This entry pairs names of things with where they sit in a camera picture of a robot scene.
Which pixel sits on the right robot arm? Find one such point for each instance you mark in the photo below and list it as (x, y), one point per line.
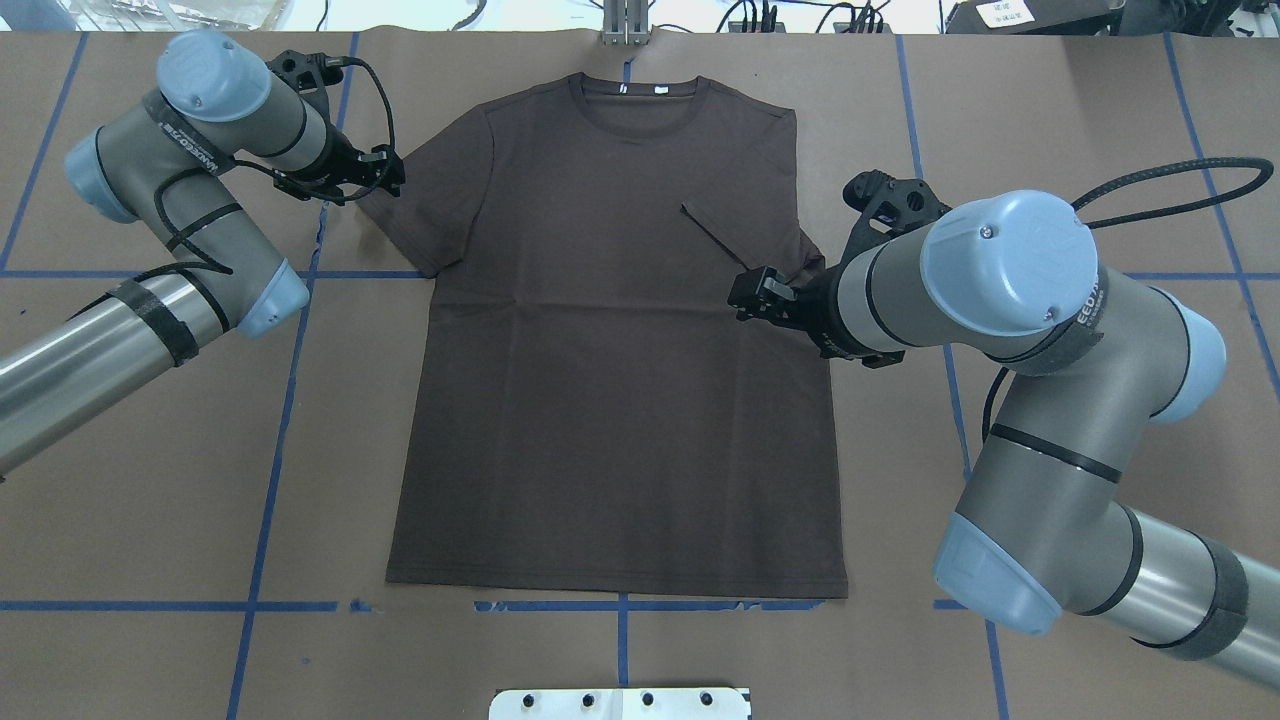
(1095, 357)

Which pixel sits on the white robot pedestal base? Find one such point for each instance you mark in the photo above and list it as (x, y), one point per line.
(713, 702)

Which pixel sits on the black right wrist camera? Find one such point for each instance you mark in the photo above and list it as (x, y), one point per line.
(887, 208)

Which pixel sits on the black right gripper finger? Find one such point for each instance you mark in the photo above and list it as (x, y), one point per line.
(756, 289)

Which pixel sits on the black box with white label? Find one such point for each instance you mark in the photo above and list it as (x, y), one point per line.
(1047, 18)

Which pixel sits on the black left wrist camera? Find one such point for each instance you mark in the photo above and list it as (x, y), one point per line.
(310, 75)

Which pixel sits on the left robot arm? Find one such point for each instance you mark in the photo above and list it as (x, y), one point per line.
(216, 107)

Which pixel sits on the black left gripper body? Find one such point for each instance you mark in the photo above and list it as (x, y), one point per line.
(341, 162)

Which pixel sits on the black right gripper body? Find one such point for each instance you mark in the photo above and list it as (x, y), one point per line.
(812, 305)

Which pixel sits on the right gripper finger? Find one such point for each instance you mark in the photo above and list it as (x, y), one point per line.
(780, 314)

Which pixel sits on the aluminium frame post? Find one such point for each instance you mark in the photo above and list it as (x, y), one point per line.
(626, 22)

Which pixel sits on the brown t-shirt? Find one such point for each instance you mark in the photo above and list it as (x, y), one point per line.
(591, 415)

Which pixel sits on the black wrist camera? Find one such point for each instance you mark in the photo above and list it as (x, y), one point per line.
(887, 208)
(310, 75)

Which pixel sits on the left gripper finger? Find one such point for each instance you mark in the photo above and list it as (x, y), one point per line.
(385, 170)

